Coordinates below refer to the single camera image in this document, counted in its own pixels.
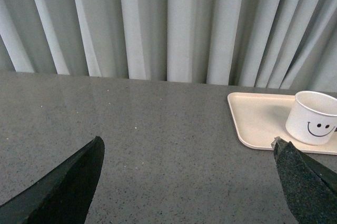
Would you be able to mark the white smiley mug black handle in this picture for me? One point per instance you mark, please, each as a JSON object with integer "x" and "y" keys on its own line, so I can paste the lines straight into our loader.
{"x": 312, "y": 119}

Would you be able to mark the grey-white curtain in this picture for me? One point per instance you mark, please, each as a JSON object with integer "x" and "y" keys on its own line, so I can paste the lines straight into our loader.
{"x": 280, "y": 44}

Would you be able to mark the cream rectangular tray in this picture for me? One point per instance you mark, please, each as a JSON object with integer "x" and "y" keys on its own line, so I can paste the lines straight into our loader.
{"x": 259, "y": 118}

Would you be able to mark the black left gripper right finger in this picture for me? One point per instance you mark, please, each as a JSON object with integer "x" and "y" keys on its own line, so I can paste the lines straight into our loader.
{"x": 309, "y": 187}

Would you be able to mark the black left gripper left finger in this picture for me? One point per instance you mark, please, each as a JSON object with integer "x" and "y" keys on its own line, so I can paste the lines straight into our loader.
{"x": 64, "y": 195}

